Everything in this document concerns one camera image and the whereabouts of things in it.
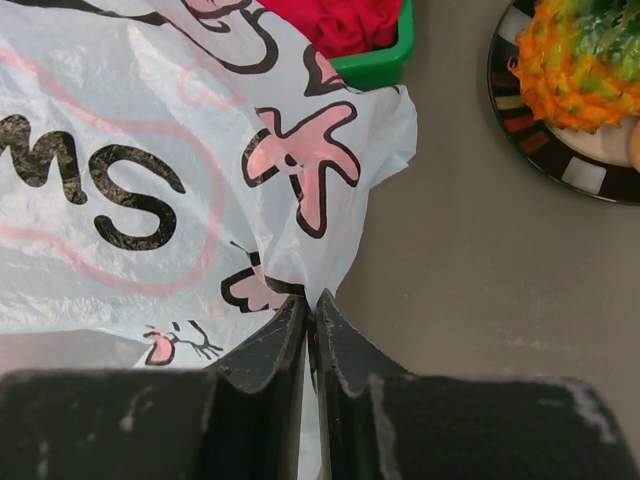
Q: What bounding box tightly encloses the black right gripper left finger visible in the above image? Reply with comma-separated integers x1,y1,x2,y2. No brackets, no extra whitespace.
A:
1,297,307,479

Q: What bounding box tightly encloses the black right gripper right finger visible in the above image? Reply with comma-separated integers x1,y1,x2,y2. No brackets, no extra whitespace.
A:
312,292,631,479

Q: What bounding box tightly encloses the light blue cartoon plastic bag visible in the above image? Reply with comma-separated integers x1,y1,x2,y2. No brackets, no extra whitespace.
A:
1,1,417,479

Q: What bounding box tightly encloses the black patterned plate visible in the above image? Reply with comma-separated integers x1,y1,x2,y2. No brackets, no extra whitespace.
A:
487,1,639,205

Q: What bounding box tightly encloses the green plastic tray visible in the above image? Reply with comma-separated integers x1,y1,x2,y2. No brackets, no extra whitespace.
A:
330,0,415,91

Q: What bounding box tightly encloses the red crumpled cloth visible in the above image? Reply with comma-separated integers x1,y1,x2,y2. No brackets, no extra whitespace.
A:
261,0,403,59

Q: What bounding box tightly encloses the plastic pineapple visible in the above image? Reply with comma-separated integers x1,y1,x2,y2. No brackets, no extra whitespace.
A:
508,1,639,134

